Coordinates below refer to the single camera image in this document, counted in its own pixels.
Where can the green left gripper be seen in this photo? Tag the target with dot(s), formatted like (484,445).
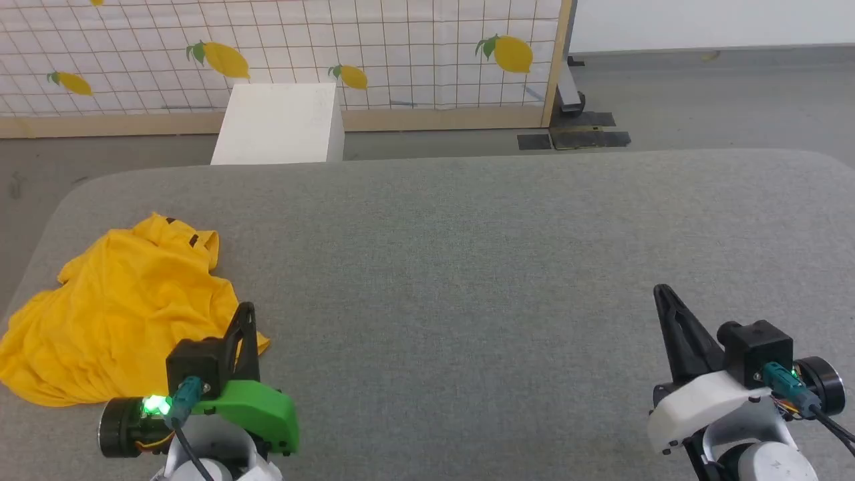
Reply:
(257,407)

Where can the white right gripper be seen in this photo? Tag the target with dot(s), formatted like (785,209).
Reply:
(701,407)

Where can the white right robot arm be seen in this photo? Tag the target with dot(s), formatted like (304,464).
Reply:
(761,454)

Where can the yellow t-shirt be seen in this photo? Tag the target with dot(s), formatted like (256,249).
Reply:
(127,307)

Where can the white rectangular box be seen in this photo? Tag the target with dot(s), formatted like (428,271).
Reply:
(280,123)

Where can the grey fabric sofa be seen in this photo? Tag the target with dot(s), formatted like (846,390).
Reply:
(467,280)

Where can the large black floor plate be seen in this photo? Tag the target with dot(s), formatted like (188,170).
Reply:
(588,133)

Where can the small black floor tape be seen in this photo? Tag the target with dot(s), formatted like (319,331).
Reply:
(534,141)

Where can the grey metal partition foot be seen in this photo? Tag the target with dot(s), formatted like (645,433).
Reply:
(570,93)

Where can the lemon print partition screen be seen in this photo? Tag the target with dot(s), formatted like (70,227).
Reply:
(287,40)

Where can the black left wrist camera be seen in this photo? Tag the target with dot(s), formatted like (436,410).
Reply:
(195,364)

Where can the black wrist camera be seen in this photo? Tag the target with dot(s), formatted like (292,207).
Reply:
(195,364)
(758,351)

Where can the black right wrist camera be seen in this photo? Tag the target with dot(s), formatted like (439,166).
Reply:
(758,351)

